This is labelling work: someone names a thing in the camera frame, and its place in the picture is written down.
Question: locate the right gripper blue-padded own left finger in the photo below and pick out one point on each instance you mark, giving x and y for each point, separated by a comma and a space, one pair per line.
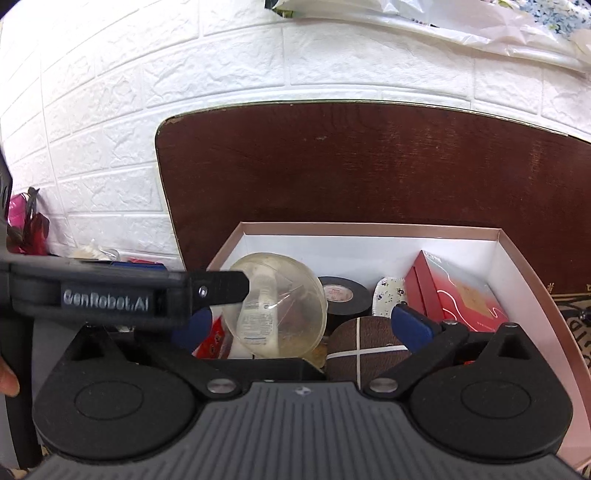
194, 332

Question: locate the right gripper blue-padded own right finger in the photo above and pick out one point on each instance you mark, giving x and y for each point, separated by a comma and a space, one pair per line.
412, 328

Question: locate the floral plastic bag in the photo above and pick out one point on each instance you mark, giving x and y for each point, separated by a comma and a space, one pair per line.
550, 32

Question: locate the white dotted shoe insole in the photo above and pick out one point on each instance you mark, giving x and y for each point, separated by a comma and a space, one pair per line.
389, 292

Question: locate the red gift box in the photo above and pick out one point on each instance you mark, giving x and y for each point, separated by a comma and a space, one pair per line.
441, 291

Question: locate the person's left hand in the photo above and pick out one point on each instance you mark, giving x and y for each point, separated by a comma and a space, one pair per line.
9, 384

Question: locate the pink water bottle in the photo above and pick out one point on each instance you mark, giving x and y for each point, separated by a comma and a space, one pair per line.
17, 219

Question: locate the black tape roll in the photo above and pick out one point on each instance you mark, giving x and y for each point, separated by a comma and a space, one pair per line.
347, 300

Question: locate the brown checkered pouch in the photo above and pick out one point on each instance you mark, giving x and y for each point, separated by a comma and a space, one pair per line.
362, 349

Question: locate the dark red wooden headboard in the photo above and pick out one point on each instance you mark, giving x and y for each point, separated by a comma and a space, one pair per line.
378, 163

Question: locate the letter-patterned brown tablecloth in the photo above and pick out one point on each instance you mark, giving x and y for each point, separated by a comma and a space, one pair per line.
575, 310

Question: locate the translucent yellow plastic funnel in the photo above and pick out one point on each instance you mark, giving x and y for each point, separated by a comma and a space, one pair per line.
285, 313

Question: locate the white cream tube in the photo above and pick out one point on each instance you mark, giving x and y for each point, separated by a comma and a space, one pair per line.
257, 326

